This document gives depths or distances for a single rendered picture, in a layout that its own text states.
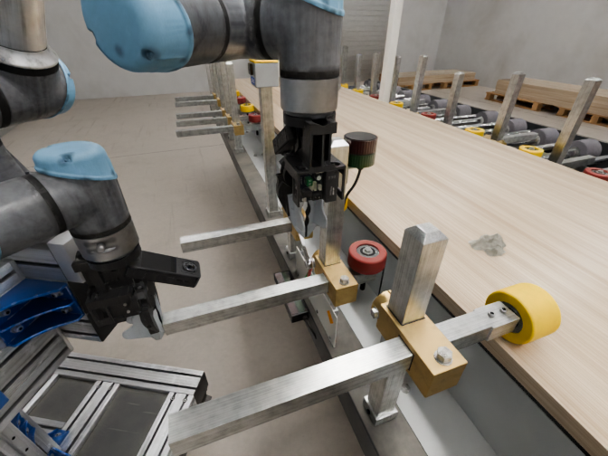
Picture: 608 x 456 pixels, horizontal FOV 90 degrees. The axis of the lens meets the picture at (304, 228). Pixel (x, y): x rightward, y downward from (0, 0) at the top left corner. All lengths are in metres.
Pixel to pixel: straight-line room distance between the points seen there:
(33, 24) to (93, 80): 7.59
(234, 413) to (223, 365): 1.20
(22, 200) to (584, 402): 0.71
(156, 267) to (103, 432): 0.89
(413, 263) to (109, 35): 0.36
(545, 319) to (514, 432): 0.26
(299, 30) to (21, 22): 0.49
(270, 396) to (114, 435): 0.98
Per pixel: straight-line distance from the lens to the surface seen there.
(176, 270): 0.54
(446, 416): 0.81
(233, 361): 1.58
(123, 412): 1.36
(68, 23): 8.30
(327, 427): 1.42
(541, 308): 0.55
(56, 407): 1.48
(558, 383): 0.57
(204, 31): 0.35
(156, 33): 0.31
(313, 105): 0.40
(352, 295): 0.65
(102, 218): 0.47
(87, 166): 0.44
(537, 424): 0.69
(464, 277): 0.67
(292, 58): 0.40
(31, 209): 0.44
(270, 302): 0.62
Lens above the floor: 1.30
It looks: 34 degrees down
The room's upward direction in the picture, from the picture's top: straight up
